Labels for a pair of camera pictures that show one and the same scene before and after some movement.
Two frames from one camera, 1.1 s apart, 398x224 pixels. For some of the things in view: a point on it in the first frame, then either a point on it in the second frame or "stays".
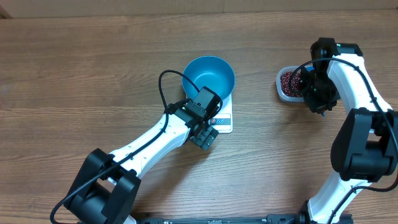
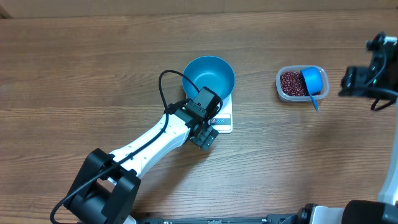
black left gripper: x=206 y=138 stays
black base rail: x=284 y=218 stays
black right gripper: x=317 y=106 → x=352 y=83
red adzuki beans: x=294 y=83 stays
